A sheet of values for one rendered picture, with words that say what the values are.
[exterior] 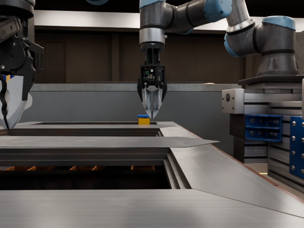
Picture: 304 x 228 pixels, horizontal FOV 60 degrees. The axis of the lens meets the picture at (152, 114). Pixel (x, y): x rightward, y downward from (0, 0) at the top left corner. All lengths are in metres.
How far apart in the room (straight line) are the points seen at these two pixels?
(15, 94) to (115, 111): 1.00
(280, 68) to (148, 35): 0.52
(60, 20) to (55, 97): 6.77
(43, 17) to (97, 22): 1.48
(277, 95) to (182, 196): 0.83
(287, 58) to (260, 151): 0.35
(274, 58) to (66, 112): 1.04
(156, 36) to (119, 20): 7.25
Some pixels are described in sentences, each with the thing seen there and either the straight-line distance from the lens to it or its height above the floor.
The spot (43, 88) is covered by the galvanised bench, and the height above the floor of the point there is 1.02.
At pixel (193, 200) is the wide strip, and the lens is 0.26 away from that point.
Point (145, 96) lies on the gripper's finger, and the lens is 0.77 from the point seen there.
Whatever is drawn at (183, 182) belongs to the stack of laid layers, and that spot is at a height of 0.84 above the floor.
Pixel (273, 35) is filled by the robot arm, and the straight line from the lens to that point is 1.10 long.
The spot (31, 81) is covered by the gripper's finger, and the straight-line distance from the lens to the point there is 0.48.
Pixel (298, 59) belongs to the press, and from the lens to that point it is 6.10.
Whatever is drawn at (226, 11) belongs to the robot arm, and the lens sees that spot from 0.78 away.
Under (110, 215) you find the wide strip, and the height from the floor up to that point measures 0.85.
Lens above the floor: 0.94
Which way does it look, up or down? 2 degrees down
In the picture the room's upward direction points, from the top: straight up
